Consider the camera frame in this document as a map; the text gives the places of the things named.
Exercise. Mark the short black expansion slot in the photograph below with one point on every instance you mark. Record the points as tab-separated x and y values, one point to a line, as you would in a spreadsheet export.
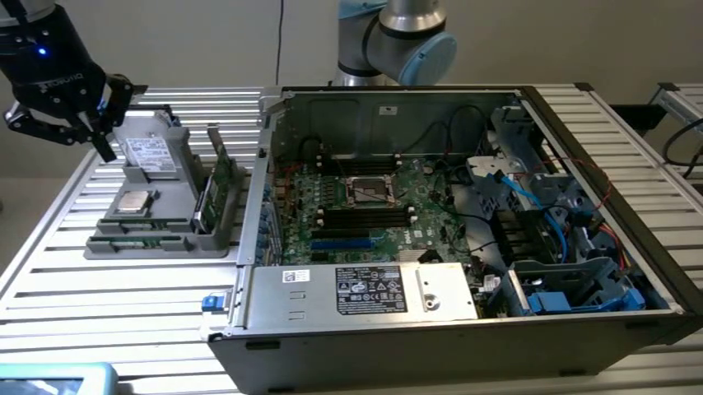
320	257

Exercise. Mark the silver hard disk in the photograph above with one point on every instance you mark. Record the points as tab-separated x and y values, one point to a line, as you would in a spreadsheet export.
151	152

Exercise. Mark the grey drive cage blue clips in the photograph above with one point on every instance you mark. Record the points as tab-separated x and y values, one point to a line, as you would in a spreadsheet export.
571	284

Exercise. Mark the silver power supply unit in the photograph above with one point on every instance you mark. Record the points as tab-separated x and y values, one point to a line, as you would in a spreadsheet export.
312	304

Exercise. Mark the silver chipset heatsink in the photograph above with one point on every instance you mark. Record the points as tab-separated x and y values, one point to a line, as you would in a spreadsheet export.
410	257

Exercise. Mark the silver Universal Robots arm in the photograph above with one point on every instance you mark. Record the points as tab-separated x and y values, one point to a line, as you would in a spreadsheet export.
406	20

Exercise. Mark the aluminium slat side table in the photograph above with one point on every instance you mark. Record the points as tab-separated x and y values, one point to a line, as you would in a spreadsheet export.
680	100

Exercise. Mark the grey parts rack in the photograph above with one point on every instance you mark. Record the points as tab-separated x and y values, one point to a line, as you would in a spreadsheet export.
181	243

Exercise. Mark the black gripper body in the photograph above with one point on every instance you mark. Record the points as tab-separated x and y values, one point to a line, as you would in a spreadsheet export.
55	61

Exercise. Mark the green graphics card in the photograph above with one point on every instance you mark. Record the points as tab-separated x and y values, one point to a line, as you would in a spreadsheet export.
219	164

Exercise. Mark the open black PC case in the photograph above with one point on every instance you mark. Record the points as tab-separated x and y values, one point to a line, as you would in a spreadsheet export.
384	354

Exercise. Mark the blue expansion slot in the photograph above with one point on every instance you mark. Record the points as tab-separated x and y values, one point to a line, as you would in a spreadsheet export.
339	244

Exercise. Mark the grey metal disk bay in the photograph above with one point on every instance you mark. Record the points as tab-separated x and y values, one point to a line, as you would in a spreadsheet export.
514	136

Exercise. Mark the long black expansion slot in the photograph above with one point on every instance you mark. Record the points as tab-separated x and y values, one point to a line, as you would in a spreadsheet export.
340	234

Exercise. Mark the green RAM stick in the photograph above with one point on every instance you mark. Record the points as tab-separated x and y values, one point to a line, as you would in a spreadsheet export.
140	244

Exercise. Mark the blue case latch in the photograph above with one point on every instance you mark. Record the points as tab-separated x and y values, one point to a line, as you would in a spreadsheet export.
212	303

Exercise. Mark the green motherboard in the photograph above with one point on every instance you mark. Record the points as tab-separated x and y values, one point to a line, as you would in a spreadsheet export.
434	230

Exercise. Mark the black RAM slot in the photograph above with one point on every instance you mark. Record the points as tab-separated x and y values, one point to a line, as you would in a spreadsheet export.
364	218
356	164
356	169
356	155
364	223
364	210
356	160
364	214

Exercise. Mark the metal CPU socket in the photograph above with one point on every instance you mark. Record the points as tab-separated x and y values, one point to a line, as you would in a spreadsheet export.
368	190

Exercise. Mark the silver CPU chip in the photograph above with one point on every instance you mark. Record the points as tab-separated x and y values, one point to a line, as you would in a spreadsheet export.
132	202

